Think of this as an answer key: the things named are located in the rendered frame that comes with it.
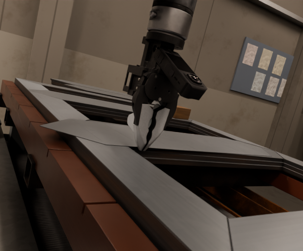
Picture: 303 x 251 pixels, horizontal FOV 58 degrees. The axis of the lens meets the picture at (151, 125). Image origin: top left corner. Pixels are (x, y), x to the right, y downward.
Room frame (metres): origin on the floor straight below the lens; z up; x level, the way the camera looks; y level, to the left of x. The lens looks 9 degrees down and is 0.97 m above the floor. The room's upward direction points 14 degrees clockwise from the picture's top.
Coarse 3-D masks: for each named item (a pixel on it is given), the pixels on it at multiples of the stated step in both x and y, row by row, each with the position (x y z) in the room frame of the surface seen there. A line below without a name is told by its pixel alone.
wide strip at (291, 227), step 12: (252, 216) 0.31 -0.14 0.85; (264, 216) 0.32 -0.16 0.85; (276, 216) 0.33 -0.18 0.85; (288, 216) 0.34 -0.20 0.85; (300, 216) 0.35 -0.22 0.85; (240, 228) 0.27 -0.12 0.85; (252, 228) 0.28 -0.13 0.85; (264, 228) 0.29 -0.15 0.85; (276, 228) 0.29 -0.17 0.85; (288, 228) 0.30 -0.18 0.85; (300, 228) 0.31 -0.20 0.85; (240, 240) 0.25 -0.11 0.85; (252, 240) 0.25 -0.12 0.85; (264, 240) 0.26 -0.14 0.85; (276, 240) 0.26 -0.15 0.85; (288, 240) 0.27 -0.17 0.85; (300, 240) 0.28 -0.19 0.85
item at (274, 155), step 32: (32, 96) 0.81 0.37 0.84; (96, 96) 1.29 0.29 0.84; (192, 128) 1.15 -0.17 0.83; (96, 160) 0.38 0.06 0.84; (160, 160) 0.54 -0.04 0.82; (192, 160) 0.60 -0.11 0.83; (224, 160) 0.67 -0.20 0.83; (256, 160) 0.74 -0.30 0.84; (128, 192) 0.30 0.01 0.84; (160, 224) 0.24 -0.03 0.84
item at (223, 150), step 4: (180, 132) 0.81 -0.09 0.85; (188, 136) 0.78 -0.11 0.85; (192, 136) 0.80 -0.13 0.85; (196, 136) 0.82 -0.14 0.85; (196, 140) 0.74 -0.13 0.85; (200, 140) 0.76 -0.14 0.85; (204, 140) 0.78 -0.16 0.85; (208, 140) 0.80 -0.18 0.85; (204, 144) 0.72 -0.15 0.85; (208, 144) 0.73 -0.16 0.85; (212, 144) 0.75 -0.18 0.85; (216, 144) 0.77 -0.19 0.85; (212, 148) 0.69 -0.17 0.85; (216, 148) 0.70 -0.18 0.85; (220, 148) 0.72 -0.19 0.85; (224, 148) 0.73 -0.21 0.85; (224, 152) 0.67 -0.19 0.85; (228, 152) 0.69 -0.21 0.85; (232, 152) 0.70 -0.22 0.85; (236, 152) 0.72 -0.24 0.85
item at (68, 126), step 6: (66, 120) 0.57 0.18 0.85; (72, 120) 0.59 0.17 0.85; (60, 126) 0.51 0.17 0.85; (66, 126) 0.52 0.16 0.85; (72, 126) 0.53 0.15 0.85; (78, 126) 0.54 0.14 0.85; (66, 132) 0.47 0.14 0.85; (72, 132) 0.48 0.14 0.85; (78, 132) 0.49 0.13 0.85; (84, 132) 0.51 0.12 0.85; (84, 138) 0.46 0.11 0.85; (90, 138) 0.47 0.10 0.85; (96, 138) 0.48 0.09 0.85
